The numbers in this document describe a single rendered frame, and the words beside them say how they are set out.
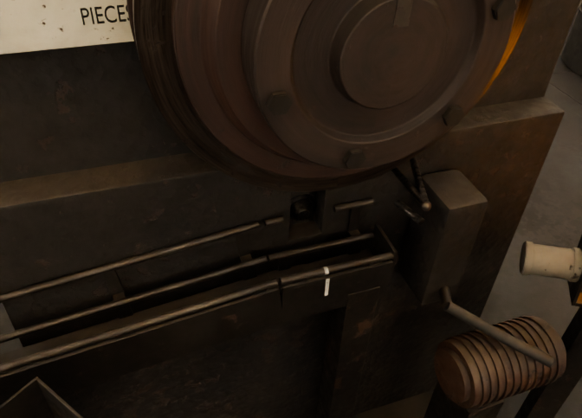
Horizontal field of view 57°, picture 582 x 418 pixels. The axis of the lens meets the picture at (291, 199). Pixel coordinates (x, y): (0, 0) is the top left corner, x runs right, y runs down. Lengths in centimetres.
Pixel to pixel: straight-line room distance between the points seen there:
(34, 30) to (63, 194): 22
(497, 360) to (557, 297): 96
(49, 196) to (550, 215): 190
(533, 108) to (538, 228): 121
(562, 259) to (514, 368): 21
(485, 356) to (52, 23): 85
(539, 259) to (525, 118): 24
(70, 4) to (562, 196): 208
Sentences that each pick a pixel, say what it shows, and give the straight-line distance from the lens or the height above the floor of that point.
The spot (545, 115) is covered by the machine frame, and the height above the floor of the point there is 87.
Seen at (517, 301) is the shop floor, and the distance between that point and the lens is 192.
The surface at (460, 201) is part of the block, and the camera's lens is 90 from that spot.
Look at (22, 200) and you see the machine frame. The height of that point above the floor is 87.
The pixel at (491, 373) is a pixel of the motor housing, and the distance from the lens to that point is 105.
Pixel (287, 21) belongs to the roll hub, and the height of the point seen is 116.
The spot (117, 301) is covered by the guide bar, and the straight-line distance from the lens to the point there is 89.
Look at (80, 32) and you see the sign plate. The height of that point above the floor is 108.
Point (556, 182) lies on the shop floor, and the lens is 251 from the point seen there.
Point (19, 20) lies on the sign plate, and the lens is 70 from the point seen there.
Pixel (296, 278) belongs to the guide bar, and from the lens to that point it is 84.
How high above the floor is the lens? 134
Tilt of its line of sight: 40 degrees down
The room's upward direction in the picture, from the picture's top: 3 degrees clockwise
